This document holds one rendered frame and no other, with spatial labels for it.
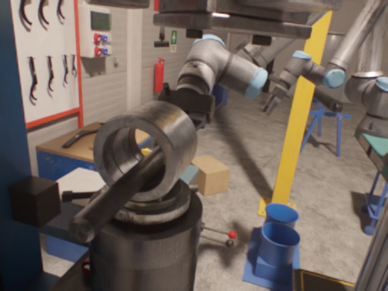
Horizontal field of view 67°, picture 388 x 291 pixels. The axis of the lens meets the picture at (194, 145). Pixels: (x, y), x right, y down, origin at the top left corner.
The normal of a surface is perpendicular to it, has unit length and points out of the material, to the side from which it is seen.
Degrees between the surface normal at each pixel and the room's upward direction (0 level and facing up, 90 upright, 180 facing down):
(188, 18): 90
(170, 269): 90
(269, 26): 90
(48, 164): 90
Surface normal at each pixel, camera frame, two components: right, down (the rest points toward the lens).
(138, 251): 0.05, 0.36
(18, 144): 0.95, 0.18
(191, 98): -0.08, -0.58
